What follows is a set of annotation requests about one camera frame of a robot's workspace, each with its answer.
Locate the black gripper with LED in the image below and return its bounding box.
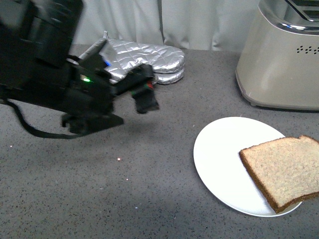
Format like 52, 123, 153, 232
59, 53, 159, 136

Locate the slice of brown-crust bread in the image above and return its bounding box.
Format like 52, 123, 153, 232
239, 135, 319, 213

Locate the cream and chrome toaster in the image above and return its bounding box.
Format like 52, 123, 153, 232
236, 0, 319, 111

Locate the lower silver quilted oven mitt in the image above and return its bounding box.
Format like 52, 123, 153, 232
109, 68, 185, 85

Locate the silver quilted oven mitt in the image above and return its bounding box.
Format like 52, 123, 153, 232
109, 68, 185, 85
80, 31, 185, 73

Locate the upper silver quilted oven mitt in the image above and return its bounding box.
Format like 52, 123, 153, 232
80, 31, 185, 73

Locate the left grey curtain panel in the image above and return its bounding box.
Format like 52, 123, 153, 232
73, 0, 163, 45

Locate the grey curtain panel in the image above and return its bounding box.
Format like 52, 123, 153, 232
73, 0, 163, 45
161, 0, 259, 52

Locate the right grey curtain panel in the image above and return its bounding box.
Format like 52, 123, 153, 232
161, 0, 259, 52

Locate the white round plate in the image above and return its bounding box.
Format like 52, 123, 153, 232
193, 117, 300, 217

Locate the black cable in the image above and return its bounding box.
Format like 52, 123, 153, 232
0, 98, 80, 139

